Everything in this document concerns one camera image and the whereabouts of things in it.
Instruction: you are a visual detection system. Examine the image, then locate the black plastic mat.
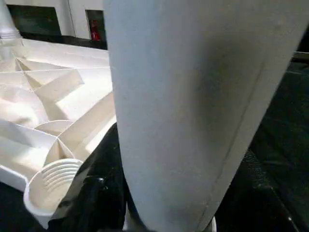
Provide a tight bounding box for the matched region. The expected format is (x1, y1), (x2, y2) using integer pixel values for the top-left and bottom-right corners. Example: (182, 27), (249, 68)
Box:
(0, 52), (309, 232)

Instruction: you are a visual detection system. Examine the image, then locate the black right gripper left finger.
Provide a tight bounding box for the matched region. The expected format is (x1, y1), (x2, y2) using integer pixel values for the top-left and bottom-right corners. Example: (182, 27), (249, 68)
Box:
(47, 123), (130, 232)

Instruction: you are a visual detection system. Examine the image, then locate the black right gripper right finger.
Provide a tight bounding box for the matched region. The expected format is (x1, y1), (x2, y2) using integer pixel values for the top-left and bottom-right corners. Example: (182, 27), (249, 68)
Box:
(215, 149), (296, 232)

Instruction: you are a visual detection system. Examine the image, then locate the white plastic table top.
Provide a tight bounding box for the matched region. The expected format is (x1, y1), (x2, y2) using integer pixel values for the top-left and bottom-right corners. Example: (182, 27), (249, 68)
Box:
(0, 38), (119, 229)

